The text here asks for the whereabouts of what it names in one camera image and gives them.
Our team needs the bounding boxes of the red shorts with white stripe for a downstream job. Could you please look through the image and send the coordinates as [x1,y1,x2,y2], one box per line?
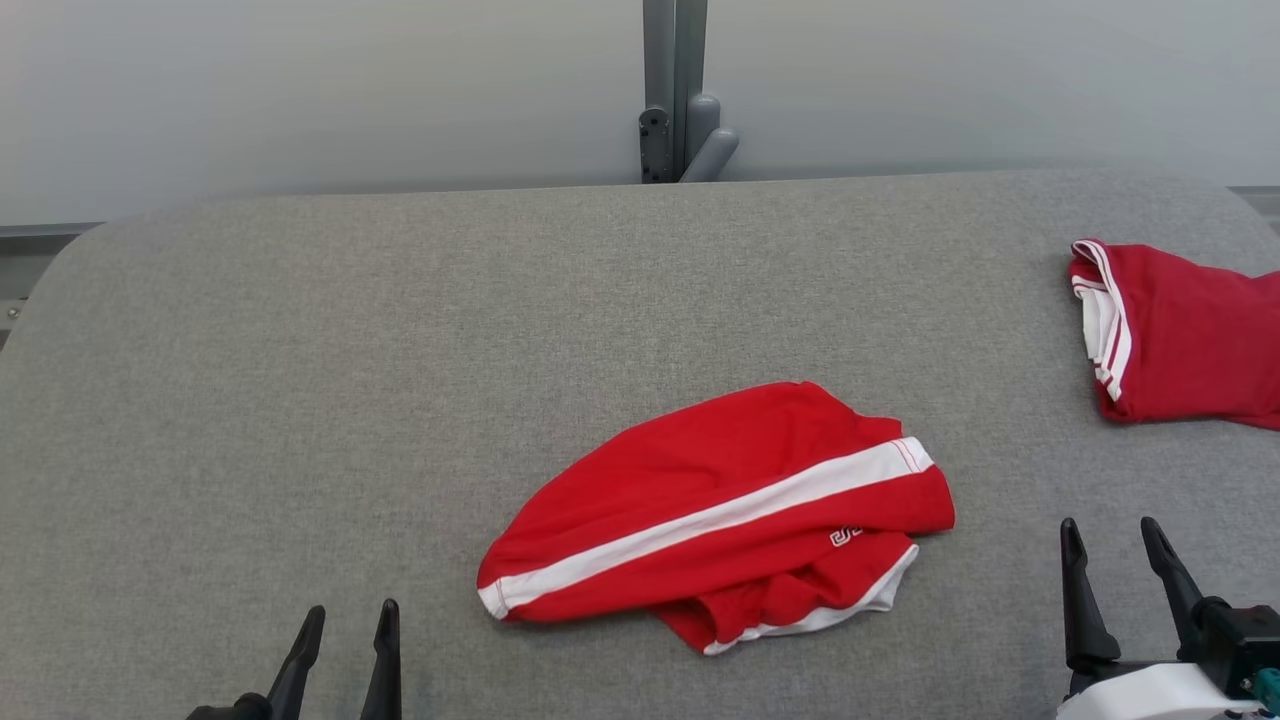
[476,380,957,657]

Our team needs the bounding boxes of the grey metal post bracket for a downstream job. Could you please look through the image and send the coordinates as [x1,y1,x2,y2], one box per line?
[640,0,709,185]

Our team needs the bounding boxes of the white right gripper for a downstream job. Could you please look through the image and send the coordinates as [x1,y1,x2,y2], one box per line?
[1057,516,1266,720]

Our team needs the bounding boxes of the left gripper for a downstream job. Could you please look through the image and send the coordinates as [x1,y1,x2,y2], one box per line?
[185,598,403,720]

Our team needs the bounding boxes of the red Bulls basketball jersey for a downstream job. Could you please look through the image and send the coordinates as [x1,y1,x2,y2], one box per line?
[1067,238,1280,432]

